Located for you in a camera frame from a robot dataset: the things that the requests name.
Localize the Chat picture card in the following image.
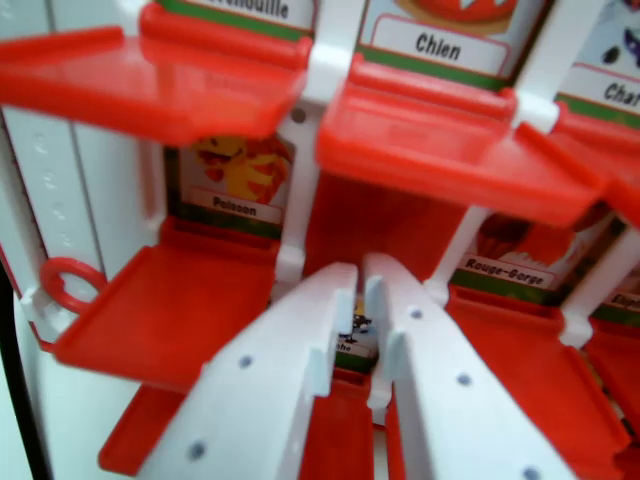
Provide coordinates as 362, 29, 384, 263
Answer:
555, 0, 640, 132

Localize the Chien picture card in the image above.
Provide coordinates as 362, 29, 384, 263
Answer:
356, 0, 554, 92

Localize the red plastic flap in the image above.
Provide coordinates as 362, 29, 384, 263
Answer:
51, 215, 282, 392
298, 369, 377, 480
443, 288, 632, 480
582, 318, 640, 454
0, 3, 314, 147
97, 383, 190, 477
514, 102, 640, 229
316, 57, 609, 229

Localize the red and white game board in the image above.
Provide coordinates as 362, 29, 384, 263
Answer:
0, 0, 640, 480

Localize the Rouge-Gorge picture card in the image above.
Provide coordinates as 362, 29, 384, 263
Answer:
448, 212, 614, 307

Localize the long black cable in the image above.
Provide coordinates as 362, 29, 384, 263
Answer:
0, 277, 54, 480

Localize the picture card with black figure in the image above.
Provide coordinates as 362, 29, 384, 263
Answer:
330, 295, 379, 375

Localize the Grenouille picture card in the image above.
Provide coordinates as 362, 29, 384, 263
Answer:
153, 0, 317, 42

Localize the Poisson picture card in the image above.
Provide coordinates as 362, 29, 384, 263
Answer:
166, 135, 297, 242

